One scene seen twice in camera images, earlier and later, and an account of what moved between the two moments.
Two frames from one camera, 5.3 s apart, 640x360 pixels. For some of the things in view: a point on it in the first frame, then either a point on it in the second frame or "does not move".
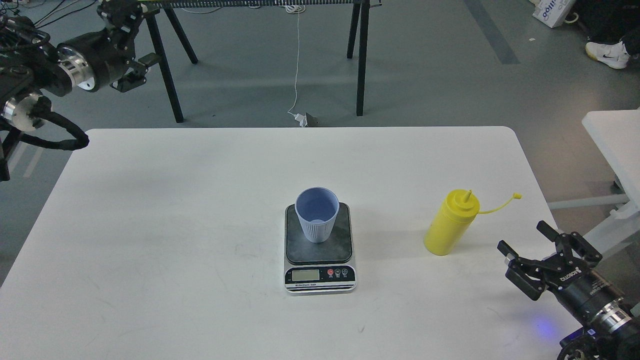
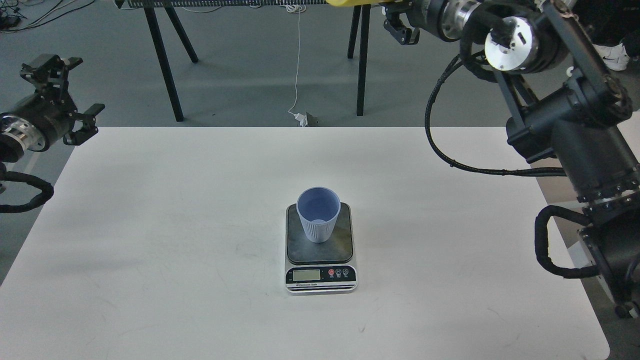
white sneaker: [615, 55] does not move
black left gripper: [93, 61] → [38, 121]
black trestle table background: [155, 11] does not move
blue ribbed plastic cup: [317, 208] does not move
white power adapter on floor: [302, 119] does not move
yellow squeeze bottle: [453, 220] → [349, 3]
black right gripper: [582, 291] → [444, 18]
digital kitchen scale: [325, 267] does not move
